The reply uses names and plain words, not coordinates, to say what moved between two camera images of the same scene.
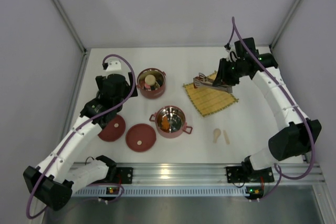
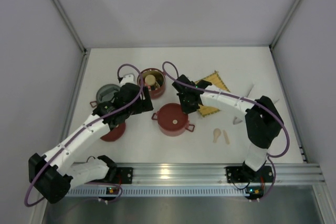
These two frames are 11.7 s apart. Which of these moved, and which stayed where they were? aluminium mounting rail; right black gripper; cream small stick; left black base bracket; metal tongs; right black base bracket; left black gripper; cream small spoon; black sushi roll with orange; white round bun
Moved: right black gripper; left black gripper; metal tongs
Stayed: left black base bracket; white round bun; aluminium mounting rail; black sushi roll with orange; cream small stick; right black base bracket; cream small spoon
